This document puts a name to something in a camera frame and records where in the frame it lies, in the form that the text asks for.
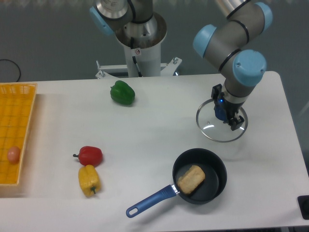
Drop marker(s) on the green bell pepper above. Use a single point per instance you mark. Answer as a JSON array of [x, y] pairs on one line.
[[122, 93]]

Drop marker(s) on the fried tofu piece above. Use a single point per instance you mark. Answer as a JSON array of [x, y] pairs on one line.
[[192, 178]]

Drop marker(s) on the black saucepan blue handle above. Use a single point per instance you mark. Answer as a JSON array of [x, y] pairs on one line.
[[209, 189]]

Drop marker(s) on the black device at table edge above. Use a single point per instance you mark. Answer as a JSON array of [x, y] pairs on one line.
[[303, 202]]

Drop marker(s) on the red bell pepper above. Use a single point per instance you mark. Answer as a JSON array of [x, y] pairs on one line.
[[89, 155]]

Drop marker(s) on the glass pot lid blue knob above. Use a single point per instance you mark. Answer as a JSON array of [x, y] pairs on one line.
[[215, 129]]

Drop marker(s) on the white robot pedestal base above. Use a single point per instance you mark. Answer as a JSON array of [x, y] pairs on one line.
[[142, 48]]

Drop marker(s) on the yellow bell pepper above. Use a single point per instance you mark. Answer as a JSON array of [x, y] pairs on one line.
[[89, 180]]

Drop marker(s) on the yellow plastic basket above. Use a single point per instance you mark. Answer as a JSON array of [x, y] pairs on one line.
[[16, 106]]

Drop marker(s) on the brown egg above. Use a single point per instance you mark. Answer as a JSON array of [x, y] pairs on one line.
[[13, 154]]

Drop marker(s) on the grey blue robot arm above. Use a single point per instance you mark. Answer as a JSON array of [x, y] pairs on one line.
[[221, 47]]

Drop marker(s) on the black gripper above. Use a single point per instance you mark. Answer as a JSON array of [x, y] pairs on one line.
[[227, 106]]

